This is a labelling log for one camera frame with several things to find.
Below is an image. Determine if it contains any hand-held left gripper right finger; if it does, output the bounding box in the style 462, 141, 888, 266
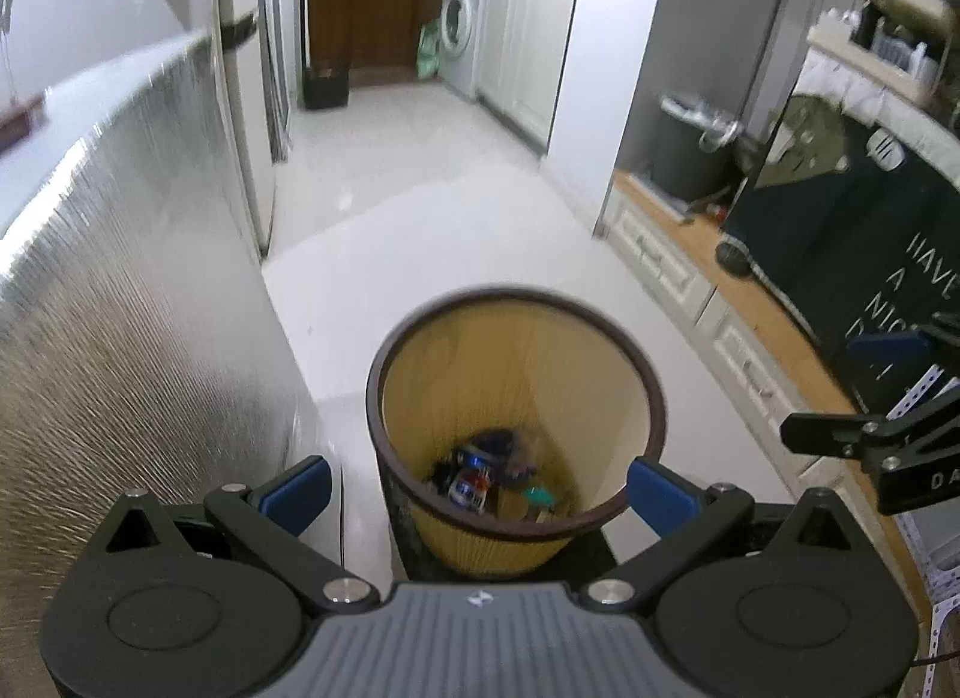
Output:
581, 458, 863, 616

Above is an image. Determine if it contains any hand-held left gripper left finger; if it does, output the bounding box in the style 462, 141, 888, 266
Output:
90, 454, 380, 616

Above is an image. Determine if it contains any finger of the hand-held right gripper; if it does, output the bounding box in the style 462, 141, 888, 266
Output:
780, 409, 912, 461
846, 312, 960, 371

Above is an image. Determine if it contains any yellow trash bin brown rim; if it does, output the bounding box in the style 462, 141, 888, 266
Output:
366, 283, 667, 579

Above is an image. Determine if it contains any black printed cloth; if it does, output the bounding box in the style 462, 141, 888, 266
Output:
724, 91, 960, 414

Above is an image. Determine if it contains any white cabinet wooden top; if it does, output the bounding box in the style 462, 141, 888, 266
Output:
600, 169, 931, 624

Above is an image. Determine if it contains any dark plastic wrapper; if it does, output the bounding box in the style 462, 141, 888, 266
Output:
469, 428, 537, 478

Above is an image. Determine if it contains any blue drink can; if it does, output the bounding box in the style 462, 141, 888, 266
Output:
448, 447, 496, 515

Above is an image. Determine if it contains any black round object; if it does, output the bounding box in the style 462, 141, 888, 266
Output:
715, 239, 753, 279

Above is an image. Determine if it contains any silver foil panel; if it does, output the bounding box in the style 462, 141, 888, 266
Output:
0, 31, 346, 698

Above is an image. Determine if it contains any grey waste bin white liner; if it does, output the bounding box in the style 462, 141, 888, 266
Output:
656, 92, 747, 200

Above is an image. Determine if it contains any tall refrigerator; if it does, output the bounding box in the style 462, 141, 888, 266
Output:
210, 0, 297, 257

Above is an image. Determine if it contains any green bag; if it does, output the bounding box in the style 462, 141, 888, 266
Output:
416, 19, 445, 80

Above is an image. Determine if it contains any white kitchen cabinet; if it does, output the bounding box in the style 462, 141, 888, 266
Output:
476, 0, 582, 148

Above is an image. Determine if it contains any white washing machine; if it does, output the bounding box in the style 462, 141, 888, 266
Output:
439, 0, 487, 100

